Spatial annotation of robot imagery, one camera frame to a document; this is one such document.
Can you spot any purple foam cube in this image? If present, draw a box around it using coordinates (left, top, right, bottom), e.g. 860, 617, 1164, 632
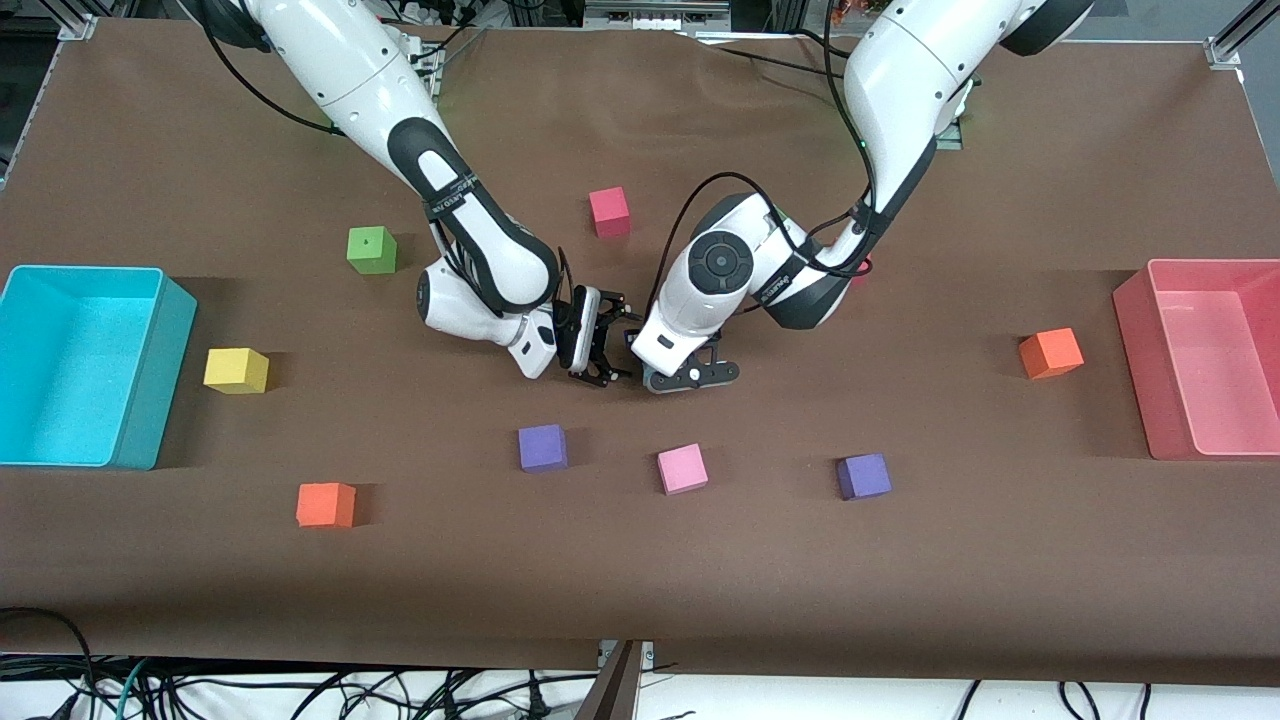
836, 452, 893, 502
518, 424, 569, 474

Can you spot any light pink foam cube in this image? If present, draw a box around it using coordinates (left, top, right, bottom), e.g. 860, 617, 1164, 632
657, 443, 710, 497

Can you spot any brown table cover sheet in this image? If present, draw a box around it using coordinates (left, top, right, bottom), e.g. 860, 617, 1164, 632
0, 18, 1280, 689

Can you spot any green foam cube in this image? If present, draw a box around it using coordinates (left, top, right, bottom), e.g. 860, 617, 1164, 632
346, 226, 399, 276

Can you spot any grey equipment box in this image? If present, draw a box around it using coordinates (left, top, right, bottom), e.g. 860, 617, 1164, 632
583, 0, 733, 33

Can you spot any orange foam cube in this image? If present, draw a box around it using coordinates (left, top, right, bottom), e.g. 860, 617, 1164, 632
1018, 327, 1085, 381
296, 482, 357, 529

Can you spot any aluminium profile beam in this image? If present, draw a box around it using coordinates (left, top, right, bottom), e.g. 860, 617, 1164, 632
573, 640, 656, 720

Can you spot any yellow foam cube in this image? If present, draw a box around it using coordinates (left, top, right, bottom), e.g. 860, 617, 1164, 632
204, 347, 270, 395

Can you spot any teal plastic bin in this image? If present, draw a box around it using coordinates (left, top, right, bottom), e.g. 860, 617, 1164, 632
0, 265, 198, 471

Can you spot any pink plastic bin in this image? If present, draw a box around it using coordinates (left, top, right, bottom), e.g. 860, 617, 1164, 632
1113, 258, 1280, 462

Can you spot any long black table cable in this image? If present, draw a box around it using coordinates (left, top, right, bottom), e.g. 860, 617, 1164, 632
690, 28, 861, 81

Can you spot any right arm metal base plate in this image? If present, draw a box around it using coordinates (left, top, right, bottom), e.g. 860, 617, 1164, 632
400, 28, 446, 106

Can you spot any short black table cable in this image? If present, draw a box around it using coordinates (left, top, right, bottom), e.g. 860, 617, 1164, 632
430, 22, 491, 76

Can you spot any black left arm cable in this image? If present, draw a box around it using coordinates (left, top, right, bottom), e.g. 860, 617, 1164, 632
645, 0, 886, 311

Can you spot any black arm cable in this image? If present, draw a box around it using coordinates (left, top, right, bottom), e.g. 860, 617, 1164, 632
200, 10, 581, 301
645, 0, 886, 311

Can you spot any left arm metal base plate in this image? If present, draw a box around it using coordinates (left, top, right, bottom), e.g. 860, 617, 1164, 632
930, 70, 973, 151

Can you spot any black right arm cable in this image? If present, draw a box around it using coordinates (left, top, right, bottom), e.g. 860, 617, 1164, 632
200, 10, 581, 301

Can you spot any teal floor cable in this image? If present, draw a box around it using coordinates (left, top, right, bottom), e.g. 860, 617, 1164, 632
112, 657, 153, 720

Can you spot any black looped floor cable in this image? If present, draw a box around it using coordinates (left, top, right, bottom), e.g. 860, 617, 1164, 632
0, 606, 98, 720

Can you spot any silver frame extrusion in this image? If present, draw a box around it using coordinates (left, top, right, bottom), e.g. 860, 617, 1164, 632
1205, 0, 1280, 69
55, 0, 101, 43

